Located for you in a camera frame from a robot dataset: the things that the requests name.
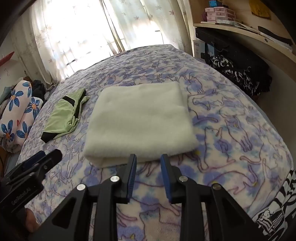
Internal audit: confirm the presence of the red board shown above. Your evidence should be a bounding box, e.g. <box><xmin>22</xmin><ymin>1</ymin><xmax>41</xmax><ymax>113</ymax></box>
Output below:
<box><xmin>0</xmin><ymin>51</ymin><xmax>15</xmax><ymax>67</ymax></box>

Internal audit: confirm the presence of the purple cat print blanket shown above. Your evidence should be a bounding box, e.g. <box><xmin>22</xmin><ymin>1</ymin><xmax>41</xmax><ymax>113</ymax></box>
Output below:
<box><xmin>17</xmin><ymin>44</ymin><xmax>294</xmax><ymax>241</ymax></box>

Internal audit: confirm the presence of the pink mini drawer organizer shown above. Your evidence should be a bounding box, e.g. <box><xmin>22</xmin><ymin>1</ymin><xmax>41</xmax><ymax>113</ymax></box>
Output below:
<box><xmin>205</xmin><ymin>7</ymin><xmax>236</xmax><ymax>23</ymax></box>

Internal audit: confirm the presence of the grey cloth pile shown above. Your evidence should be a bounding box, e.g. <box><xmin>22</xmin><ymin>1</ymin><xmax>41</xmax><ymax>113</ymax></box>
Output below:
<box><xmin>0</xmin><ymin>87</ymin><xmax>12</xmax><ymax>116</ymax></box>

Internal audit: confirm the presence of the black white patterned cloth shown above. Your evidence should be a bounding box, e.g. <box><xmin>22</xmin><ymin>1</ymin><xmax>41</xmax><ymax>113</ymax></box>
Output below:
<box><xmin>208</xmin><ymin>54</ymin><xmax>272</xmax><ymax>97</ymax></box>

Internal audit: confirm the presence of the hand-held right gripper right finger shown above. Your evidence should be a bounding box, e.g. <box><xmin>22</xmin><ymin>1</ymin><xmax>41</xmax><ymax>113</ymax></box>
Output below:
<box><xmin>160</xmin><ymin>153</ymin><xmax>264</xmax><ymax>241</ymax></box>

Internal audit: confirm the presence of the green garment with black trim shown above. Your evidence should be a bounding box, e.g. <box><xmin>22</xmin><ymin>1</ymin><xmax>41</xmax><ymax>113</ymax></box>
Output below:
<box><xmin>41</xmin><ymin>88</ymin><xmax>90</xmax><ymax>143</ymax></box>

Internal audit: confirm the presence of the black white cartoon print cloth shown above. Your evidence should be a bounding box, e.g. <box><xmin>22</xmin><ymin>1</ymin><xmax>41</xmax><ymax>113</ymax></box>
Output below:
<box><xmin>252</xmin><ymin>169</ymin><xmax>296</xmax><ymax>241</ymax></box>

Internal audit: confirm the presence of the yellow cloth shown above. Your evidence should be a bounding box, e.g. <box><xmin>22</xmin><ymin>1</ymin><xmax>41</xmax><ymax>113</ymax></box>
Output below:
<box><xmin>248</xmin><ymin>0</ymin><xmax>271</xmax><ymax>19</ymax></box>

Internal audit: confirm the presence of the stack of papers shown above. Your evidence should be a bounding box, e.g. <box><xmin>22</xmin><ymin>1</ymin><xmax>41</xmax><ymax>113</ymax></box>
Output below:
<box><xmin>216</xmin><ymin>20</ymin><xmax>260</xmax><ymax>31</ymax></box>

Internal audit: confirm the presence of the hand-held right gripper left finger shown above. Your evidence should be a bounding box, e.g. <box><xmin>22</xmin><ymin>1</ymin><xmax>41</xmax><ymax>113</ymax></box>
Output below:
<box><xmin>32</xmin><ymin>153</ymin><xmax>138</xmax><ymax>241</ymax></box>

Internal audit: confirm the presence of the dark clothes pile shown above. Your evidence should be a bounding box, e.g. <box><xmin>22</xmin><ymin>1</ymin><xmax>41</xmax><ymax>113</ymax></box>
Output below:
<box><xmin>32</xmin><ymin>79</ymin><xmax>47</xmax><ymax>100</ymax></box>

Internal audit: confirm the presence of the blue flower pillow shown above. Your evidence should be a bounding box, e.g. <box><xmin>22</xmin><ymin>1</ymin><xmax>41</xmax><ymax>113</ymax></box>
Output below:
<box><xmin>0</xmin><ymin>80</ymin><xmax>44</xmax><ymax>153</ymax></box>

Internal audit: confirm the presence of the person's left hand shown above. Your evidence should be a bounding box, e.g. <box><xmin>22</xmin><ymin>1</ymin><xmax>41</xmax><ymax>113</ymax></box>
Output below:
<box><xmin>24</xmin><ymin>208</ymin><xmax>40</xmax><ymax>235</ymax></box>

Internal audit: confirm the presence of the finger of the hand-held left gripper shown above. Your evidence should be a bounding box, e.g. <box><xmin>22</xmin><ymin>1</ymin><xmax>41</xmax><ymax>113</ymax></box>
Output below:
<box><xmin>17</xmin><ymin>150</ymin><xmax>47</xmax><ymax>170</ymax></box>
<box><xmin>34</xmin><ymin>149</ymin><xmax>63</xmax><ymax>179</ymax></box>

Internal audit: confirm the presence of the black flat bar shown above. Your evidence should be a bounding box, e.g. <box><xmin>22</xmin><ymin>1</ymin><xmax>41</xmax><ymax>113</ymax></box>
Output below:
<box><xmin>258</xmin><ymin>26</ymin><xmax>293</xmax><ymax>46</ymax></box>

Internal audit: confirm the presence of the white fleece garment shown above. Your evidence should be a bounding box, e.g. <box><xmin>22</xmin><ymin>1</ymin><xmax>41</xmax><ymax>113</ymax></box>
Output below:
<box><xmin>83</xmin><ymin>82</ymin><xmax>200</xmax><ymax>168</ymax></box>

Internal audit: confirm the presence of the white floral sheer curtain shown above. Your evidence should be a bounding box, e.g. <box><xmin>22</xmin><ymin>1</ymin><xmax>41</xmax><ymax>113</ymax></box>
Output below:
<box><xmin>109</xmin><ymin>0</ymin><xmax>192</xmax><ymax>55</ymax></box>
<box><xmin>14</xmin><ymin>0</ymin><xmax>116</xmax><ymax>85</ymax></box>

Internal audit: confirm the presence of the wooden shelf unit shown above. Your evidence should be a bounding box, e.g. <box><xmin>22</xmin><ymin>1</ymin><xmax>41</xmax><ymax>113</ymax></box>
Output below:
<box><xmin>188</xmin><ymin>0</ymin><xmax>296</xmax><ymax>77</ymax></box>

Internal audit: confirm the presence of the white cardboard box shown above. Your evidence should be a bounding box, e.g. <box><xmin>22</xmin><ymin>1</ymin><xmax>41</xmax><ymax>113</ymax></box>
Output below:
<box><xmin>193</xmin><ymin>42</ymin><xmax>204</xmax><ymax>59</ymax></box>

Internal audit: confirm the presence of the black box device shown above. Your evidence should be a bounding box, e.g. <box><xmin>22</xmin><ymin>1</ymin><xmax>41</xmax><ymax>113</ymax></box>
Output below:
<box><xmin>195</xmin><ymin>28</ymin><xmax>232</xmax><ymax>45</ymax></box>

